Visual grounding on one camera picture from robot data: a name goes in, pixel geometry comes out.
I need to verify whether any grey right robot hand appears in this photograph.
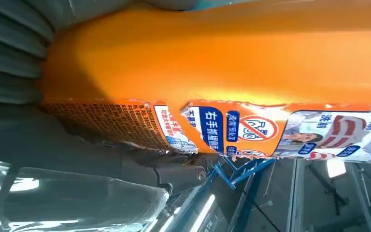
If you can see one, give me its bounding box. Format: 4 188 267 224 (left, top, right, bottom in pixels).
0 0 219 232

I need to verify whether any blue metal frame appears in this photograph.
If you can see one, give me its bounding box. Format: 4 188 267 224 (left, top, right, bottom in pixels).
164 155 277 232

